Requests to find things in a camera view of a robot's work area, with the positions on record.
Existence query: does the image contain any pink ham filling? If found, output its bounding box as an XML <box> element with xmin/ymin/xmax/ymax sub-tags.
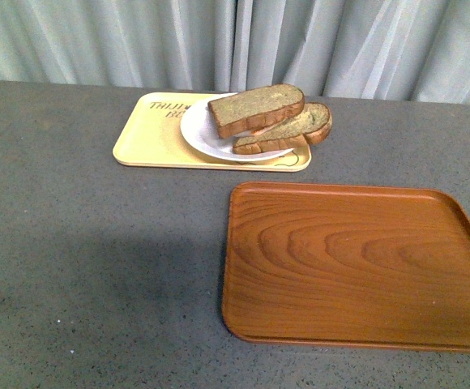
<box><xmin>250</xmin><ymin>125</ymin><xmax>275</xmax><ymax>136</ymax></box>

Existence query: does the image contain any grey curtain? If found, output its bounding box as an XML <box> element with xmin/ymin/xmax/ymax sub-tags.
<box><xmin>0</xmin><ymin>1</ymin><xmax>470</xmax><ymax>104</ymax></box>

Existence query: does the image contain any brown wooden tray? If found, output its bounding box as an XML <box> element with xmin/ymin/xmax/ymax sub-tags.
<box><xmin>222</xmin><ymin>182</ymin><xmax>470</xmax><ymax>352</ymax></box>

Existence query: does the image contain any yellow bear tray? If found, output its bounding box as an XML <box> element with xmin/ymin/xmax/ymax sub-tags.
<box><xmin>113</xmin><ymin>92</ymin><xmax>311</xmax><ymax>173</ymax></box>

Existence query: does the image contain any white round plate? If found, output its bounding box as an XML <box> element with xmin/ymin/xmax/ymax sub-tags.
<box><xmin>180</xmin><ymin>92</ymin><xmax>293</xmax><ymax>162</ymax></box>

